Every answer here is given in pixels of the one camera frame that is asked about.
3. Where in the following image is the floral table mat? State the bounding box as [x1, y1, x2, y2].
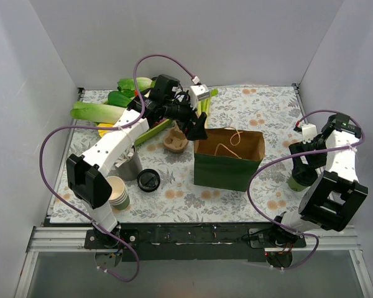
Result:
[49, 86, 338, 224]

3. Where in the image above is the green bok choy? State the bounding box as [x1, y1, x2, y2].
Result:
[107, 90, 135, 108]

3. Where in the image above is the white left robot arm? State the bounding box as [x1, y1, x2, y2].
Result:
[66, 74, 211, 248]

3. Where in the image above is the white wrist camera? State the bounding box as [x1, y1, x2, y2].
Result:
[189, 84, 211, 109]
[294, 124, 318, 144]

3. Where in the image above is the green paper bag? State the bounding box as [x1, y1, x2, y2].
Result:
[193, 127, 265, 192]

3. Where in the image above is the black coffee cup lid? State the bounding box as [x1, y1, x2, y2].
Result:
[291, 175, 316, 187]

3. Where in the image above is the brown cardboard cup carrier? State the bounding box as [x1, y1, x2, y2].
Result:
[163, 125, 189, 153]

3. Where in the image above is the green vegetable tray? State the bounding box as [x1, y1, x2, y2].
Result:
[134, 119, 173, 146]

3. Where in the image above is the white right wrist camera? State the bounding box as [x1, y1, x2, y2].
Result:
[294, 124, 318, 144]

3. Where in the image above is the yellow corn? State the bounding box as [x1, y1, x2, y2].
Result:
[97, 123, 113, 137]

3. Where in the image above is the stack of green paper cups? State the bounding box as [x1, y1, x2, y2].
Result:
[106, 176, 130, 210]

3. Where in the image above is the celery stalk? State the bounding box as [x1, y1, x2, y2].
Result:
[197, 89, 218, 115]

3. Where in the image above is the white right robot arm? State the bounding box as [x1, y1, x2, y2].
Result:
[269, 113, 368, 247]

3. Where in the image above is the grey straw holder cup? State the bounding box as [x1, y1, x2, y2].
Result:
[114, 152, 142, 181]

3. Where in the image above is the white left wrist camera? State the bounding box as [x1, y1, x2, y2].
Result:
[189, 84, 211, 109]

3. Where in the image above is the single green paper cup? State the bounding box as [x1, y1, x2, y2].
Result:
[288, 177, 307, 192]

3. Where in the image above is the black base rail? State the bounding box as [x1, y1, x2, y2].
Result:
[83, 222, 308, 261]

